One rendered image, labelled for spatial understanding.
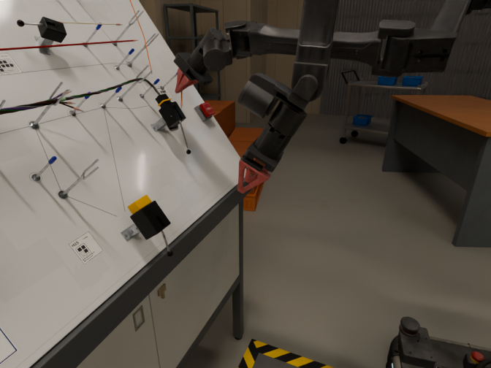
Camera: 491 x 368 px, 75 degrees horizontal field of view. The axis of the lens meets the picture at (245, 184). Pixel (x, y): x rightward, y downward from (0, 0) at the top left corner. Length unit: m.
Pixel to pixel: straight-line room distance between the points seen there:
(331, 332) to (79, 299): 1.37
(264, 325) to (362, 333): 0.49
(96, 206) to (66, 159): 0.12
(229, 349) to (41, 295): 1.18
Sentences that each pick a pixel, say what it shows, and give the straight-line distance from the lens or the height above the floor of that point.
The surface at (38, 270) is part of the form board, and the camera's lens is 0.68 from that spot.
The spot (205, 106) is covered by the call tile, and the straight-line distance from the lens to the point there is 1.18.
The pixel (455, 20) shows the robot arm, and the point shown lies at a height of 1.37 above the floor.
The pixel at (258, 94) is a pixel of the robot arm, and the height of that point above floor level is 1.24.
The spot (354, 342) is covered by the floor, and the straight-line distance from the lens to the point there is 1.82.
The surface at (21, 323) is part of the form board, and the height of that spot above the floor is 0.92.
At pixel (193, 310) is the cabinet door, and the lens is 1.14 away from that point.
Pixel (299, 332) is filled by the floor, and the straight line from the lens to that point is 1.80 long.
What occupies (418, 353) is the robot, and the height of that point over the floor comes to 0.28.
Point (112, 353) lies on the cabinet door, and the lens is 0.86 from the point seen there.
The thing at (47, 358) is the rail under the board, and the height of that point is 0.86.
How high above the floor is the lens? 1.32
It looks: 23 degrees down
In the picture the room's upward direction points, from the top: straight up
